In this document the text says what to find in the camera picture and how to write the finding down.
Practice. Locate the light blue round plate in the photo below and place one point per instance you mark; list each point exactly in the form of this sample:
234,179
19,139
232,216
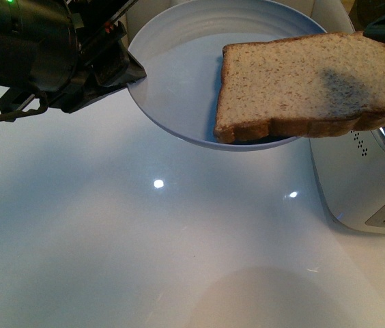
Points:
180,92

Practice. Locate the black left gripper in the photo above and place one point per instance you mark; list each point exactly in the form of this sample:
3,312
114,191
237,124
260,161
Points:
68,54

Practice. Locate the slice of brown bread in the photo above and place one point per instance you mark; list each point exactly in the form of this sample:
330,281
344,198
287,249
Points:
323,85

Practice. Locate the white chrome two-slot toaster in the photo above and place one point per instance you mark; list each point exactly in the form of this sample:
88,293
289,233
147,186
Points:
350,170

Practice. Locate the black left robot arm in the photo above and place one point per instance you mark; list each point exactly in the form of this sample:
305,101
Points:
68,54

